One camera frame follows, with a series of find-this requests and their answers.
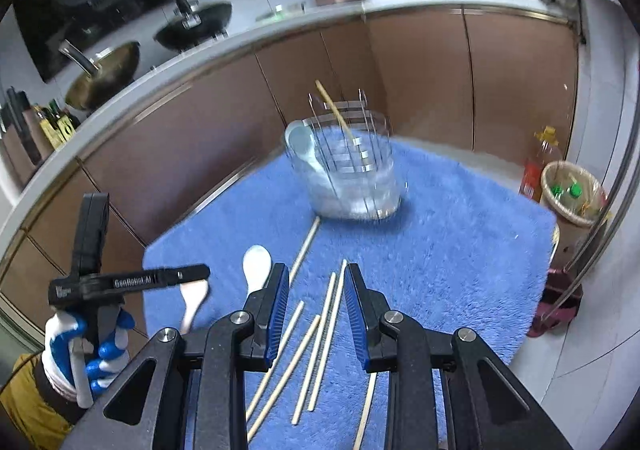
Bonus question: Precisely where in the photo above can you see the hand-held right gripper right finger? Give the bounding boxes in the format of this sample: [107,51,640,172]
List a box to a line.
[344,263,574,450]

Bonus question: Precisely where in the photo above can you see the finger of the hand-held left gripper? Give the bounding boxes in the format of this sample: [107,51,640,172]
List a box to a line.
[167,263,211,285]

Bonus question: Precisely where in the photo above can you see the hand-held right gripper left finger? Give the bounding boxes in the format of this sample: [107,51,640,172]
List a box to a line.
[60,263,291,450]

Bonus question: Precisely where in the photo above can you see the pinkish plastic spoon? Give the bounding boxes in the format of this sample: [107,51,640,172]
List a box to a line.
[179,280,210,335]

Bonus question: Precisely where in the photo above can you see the group of bamboo chopsticks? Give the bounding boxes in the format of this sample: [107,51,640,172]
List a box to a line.
[245,217,377,450]

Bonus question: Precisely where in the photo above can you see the person's left forearm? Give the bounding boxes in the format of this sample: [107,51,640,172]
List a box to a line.
[0,354,91,450]

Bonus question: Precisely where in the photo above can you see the person's left hand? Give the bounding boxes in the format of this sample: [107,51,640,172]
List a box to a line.
[44,307,136,409]

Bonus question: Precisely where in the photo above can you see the white plastic spoon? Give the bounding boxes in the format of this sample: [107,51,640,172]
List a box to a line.
[242,245,274,305]

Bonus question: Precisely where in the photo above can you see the green glass oil bottle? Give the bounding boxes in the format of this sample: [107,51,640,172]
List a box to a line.
[50,100,81,139]

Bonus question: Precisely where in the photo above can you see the yellow label sauce bottle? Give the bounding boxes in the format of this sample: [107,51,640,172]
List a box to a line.
[32,103,66,151]

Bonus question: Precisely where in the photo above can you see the blue fluffy mat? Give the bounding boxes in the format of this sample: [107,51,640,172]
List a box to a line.
[142,135,559,450]

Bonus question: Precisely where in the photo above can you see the knife block with knives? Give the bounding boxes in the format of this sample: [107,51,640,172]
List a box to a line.
[0,87,44,181]

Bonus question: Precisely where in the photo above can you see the brass wok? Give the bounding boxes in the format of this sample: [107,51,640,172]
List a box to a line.
[58,40,141,112]

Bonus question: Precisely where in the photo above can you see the pale spoon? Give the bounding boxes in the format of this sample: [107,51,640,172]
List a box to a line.
[285,123,319,172]

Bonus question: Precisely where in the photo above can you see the maroon bag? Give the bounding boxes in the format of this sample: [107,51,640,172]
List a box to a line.
[525,267,584,339]

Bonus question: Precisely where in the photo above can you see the pale wooden chopstick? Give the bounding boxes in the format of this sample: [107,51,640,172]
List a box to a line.
[315,79,360,145]

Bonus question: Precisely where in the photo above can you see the large cooking oil bottle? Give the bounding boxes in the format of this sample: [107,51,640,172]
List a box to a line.
[519,125,564,202]

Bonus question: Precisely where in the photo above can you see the black wok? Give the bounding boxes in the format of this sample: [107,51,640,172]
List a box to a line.
[152,0,234,52]

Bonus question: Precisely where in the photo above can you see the woven waste basket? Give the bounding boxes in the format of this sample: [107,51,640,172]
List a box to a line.
[540,160,609,256]

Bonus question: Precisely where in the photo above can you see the brown kitchen cabinets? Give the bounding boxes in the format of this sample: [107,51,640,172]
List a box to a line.
[0,5,582,348]

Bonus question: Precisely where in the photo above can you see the steel basin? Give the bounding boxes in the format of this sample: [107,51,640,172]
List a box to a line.
[257,3,306,24]

